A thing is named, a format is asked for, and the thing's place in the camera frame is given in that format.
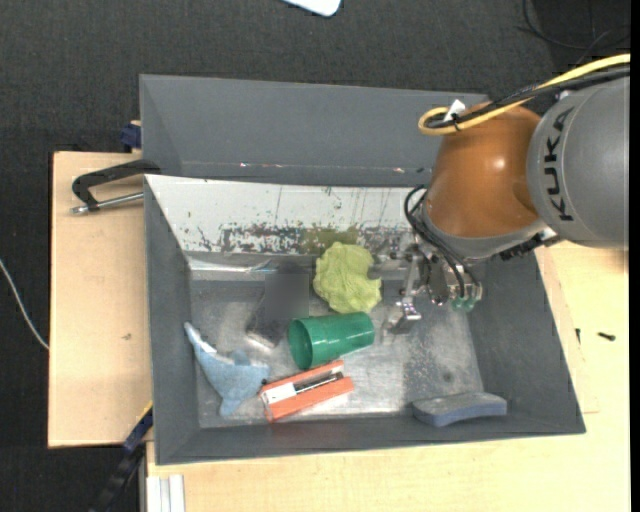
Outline orange stapler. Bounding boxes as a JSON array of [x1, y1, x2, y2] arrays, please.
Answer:
[[258, 359, 356, 424]]

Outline light blue toy shark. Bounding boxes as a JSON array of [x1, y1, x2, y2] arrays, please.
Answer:
[[183, 321, 272, 418]]

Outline yellow-green toy lettuce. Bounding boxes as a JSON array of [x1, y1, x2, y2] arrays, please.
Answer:
[[313, 241, 384, 315]]

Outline blue-grey sponge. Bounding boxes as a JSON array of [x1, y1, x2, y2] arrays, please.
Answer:
[[411, 391, 509, 428]]

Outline green plastic cup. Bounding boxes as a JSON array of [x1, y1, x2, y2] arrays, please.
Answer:
[[287, 311, 376, 372]]

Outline grey metal bin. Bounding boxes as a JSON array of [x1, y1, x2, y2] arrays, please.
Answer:
[[138, 73, 587, 466]]

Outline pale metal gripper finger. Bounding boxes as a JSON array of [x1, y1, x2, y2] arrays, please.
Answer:
[[370, 258, 413, 280], [385, 298, 423, 336]]

